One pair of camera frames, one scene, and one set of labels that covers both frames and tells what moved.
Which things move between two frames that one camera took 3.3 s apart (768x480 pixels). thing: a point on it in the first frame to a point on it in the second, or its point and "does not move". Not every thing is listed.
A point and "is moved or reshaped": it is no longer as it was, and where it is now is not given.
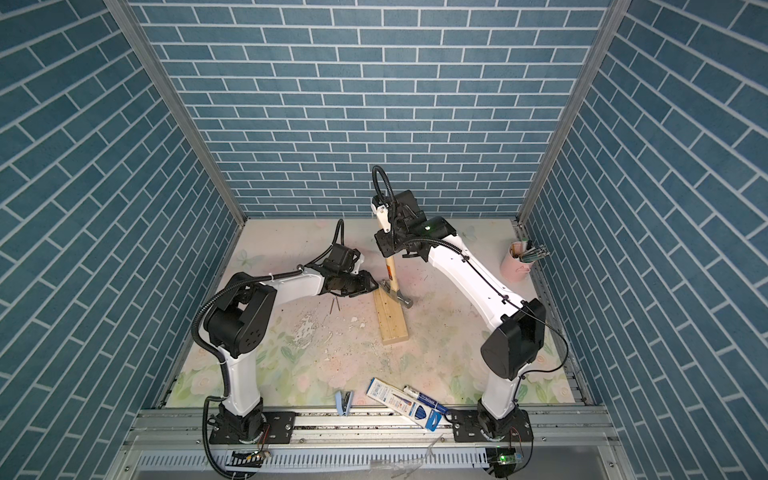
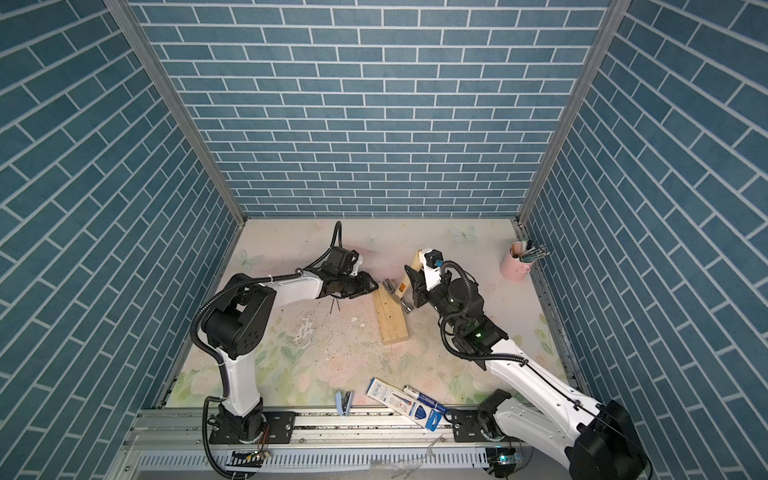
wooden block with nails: (390, 318) does not move
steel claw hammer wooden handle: (391, 286) is moved or reshaped
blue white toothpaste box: (413, 408) does not move
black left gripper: (364, 284) does not move
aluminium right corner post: (600, 46) does not move
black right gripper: (383, 239) to (420, 292)
